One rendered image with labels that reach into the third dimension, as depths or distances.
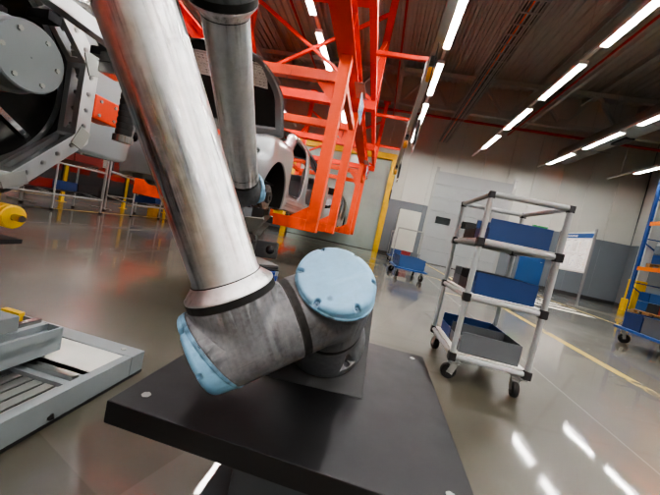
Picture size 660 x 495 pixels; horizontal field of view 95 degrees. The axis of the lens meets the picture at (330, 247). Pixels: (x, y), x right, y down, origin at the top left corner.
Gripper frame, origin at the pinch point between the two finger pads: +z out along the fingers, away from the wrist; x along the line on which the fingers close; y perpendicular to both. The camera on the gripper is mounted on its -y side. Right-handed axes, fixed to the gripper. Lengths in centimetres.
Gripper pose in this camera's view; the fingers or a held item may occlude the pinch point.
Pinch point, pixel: (268, 248)
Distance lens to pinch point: 70.5
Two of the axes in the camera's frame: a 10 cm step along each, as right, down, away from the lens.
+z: 6.5, 0.6, -7.6
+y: -7.4, -1.8, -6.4
